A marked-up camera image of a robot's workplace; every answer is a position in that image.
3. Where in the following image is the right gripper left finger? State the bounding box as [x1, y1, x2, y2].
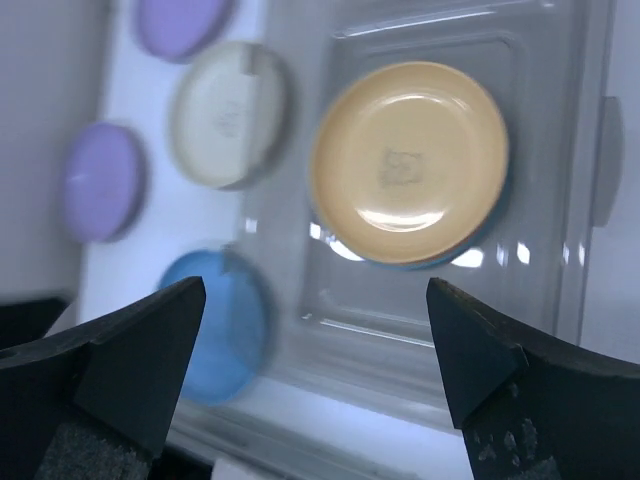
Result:
[1, 277, 206, 479]

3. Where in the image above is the white watermelon pattern plate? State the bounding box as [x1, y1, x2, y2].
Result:
[308, 200, 509, 271]

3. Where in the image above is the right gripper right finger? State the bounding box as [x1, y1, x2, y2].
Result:
[426, 278, 639, 479]

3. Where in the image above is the cream plate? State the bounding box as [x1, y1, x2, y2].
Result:
[168, 41, 288, 190]

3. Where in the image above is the blue plate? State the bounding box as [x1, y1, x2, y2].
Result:
[158, 248, 272, 406]

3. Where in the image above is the purple plate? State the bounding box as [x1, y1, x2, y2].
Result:
[62, 121, 147, 243]
[133, 0, 236, 63]

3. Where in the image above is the clear grey plastic bin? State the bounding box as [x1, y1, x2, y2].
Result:
[169, 1, 615, 479]

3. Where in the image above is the orange plate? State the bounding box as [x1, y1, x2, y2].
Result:
[309, 61, 509, 266]

